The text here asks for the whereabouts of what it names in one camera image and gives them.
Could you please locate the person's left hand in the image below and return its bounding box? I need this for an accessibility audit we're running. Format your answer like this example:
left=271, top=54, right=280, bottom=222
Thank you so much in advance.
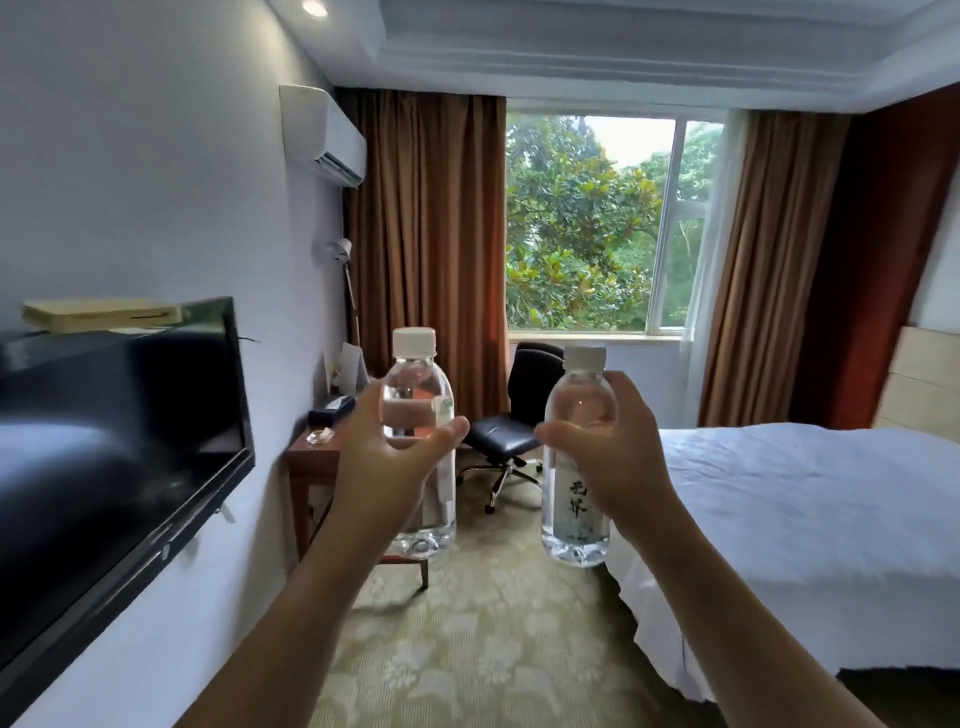
left=329, top=382, right=472, bottom=543

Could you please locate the person's right hand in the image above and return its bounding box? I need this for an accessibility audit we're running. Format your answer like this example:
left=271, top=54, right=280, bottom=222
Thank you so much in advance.
left=533, top=371, right=678, bottom=528

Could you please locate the clear water bottle white cap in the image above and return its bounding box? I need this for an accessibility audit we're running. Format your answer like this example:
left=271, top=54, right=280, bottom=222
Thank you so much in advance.
left=380, top=326, right=457, bottom=561
left=541, top=344, right=619, bottom=568

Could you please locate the person's right forearm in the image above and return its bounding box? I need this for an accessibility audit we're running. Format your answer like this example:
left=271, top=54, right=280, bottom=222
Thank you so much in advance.
left=611, top=483, right=886, bottom=728

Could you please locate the person's left forearm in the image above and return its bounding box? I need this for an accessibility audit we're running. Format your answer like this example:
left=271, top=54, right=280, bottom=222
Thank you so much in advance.
left=176, top=509, right=395, bottom=728

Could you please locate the red wooden desk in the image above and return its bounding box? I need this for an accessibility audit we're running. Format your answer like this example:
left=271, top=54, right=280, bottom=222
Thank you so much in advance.
left=283, top=404, right=451, bottom=590

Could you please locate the black tissue box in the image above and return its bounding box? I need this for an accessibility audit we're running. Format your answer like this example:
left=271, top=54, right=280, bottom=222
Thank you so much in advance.
left=307, top=395, right=358, bottom=429

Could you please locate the white display card stand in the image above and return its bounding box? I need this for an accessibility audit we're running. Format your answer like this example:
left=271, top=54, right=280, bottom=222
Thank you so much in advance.
left=333, top=342, right=370, bottom=397

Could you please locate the black office chair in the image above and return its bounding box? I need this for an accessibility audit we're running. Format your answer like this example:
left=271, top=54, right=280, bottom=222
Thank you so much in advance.
left=457, top=341, right=566, bottom=516

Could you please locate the white bed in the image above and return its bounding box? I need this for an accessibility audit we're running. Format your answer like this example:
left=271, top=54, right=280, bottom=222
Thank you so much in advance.
left=603, top=422, right=960, bottom=704

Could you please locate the sheer white curtain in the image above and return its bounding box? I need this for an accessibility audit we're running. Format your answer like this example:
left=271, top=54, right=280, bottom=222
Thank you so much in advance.
left=678, top=108, right=751, bottom=429

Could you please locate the brown curtain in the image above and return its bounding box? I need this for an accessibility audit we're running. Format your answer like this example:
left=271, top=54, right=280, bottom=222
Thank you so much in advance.
left=697, top=110, right=853, bottom=430
left=333, top=87, right=511, bottom=421

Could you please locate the beige padded headboard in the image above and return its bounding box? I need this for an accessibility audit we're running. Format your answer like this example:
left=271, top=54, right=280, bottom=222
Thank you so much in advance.
left=873, top=326, right=960, bottom=444

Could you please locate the beige flat box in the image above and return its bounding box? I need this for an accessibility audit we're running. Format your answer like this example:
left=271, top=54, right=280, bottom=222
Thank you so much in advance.
left=20, top=297, right=184, bottom=335

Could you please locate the white air conditioner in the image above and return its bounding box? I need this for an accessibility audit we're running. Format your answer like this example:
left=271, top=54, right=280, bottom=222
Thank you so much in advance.
left=278, top=83, right=369, bottom=189

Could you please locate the window with white frame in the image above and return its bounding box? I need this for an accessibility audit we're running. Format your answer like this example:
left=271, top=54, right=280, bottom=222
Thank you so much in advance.
left=504, top=112, right=725, bottom=337

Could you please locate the black wall-mounted television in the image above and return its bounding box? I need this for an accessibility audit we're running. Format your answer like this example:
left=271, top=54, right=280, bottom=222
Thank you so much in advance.
left=0, top=296, right=256, bottom=725

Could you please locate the red wooden wall panel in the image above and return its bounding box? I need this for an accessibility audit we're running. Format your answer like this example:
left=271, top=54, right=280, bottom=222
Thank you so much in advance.
left=788, top=82, right=960, bottom=432

